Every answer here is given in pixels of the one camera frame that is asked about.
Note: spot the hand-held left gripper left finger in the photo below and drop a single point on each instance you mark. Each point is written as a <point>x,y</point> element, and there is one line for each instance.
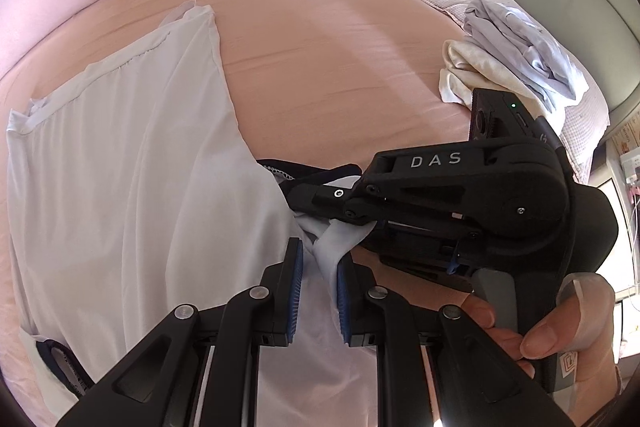
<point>295,292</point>

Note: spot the bed with peach pink sheet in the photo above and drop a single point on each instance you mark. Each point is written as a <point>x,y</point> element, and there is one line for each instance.
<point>325,32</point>

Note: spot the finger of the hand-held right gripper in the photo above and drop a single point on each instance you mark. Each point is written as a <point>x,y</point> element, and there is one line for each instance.
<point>330,197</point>

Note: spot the pale lavender crumpled cloth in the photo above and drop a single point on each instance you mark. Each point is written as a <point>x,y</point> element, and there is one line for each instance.
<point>525,42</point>

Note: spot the person's right hand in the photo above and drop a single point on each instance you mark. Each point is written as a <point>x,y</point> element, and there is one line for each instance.
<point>550,337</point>

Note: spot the white garment with navy trim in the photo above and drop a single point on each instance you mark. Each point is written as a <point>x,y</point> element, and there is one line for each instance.
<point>125,157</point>

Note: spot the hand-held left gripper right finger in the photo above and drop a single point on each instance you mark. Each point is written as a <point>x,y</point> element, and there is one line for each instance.
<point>344,302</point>

